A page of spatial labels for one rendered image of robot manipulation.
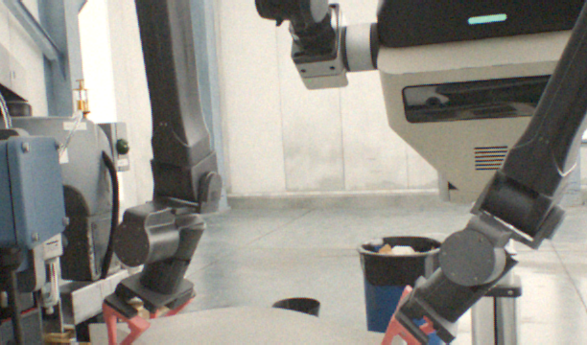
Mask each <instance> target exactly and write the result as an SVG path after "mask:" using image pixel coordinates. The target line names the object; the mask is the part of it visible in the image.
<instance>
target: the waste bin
mask: <svg viewBox="0 0 587 345"><path fill-rule="evenodd" d="M442 243H443V241H442V240H439V239H435V238H430V237H422V236H389V237H380V238H374V239H370V240H366V241H362V242H360V243H359V244H358V245H357V246H356V251H357V252H358V253H359V256H360V265H361V270H362V272H363V281H364V304H365V317H366V329H367V331H368V332H370V331H372V332H379V333H385V332H386V329H387V325H388V323H389V320H390V318H391V317H392V315H393V314H394V312H395V310H396V307H397V305H398V302H400V300H401V297H402V295H403V293H404V290H405V288H406V286H410V287H411V288H414V287H415V283H414V282H415V281H416V280H417V279H418V278H419V277H420V276H423V277H424V278H425V279H426V280H428V279H429V278H430V277H431V276H432V275H433V274H434V273H435V272H436V271H437V270H438V269H439V268H440V265H439V260H438V253H439V249H440V246H441V245H442ZM387 244H388V245H389V246H390V247H391V249H393V248H394V247H396V246H404V247H411V248H412V249H413V250H414V252H419V253H416V254H380V253H379V251H378V250H379V249H381V248H382V247H383V246H386V245H387ZM433 247H434V250H433V251H432V248H433ZM413 321H414V322H415V323H416V324H417V325H418V326H421V325H423V324H425V323H427V321H426V320H425V319H424V318H422V319H421V320H420V321H419V320H417V319H416V318H414V319H413ZM428 336H429V337H430V338H431V340H430V345H444V341H443V340H442V339H441V338H439V337H438V336H437V335H436V331H434V332H432V333H428Z"/></svg>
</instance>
